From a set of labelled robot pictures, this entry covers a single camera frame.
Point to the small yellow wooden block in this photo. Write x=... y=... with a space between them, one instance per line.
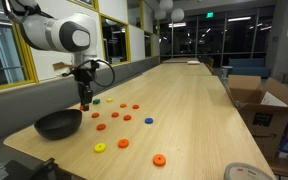
x=109 y=100

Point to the white pendant lamp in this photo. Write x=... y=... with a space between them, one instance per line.
x=160 y=14
x=166 y=4
x=177 y=15

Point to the blue sofa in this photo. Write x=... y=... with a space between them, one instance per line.
x=250 y=67

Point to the wrist camera wooden mount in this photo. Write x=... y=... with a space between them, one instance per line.
x=61 y=65

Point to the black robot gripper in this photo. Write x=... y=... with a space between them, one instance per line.
x=84 y=75

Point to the green wooden block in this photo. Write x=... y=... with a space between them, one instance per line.
x=96 y=101

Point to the grey bench seat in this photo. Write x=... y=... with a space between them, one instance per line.
x=23 y=106

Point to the black bowl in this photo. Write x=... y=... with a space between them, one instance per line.
x=59 y=125

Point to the wooden chair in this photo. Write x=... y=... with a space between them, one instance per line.
x=209 y=64

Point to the green exit sign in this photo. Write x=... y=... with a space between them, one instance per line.
x=209 y=15

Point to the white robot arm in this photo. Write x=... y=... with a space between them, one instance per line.
x=74 y=34

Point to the open cardboard box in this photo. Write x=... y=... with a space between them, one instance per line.
x=263 y=107

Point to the white plate on table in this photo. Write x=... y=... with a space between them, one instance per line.
x=193 y=62

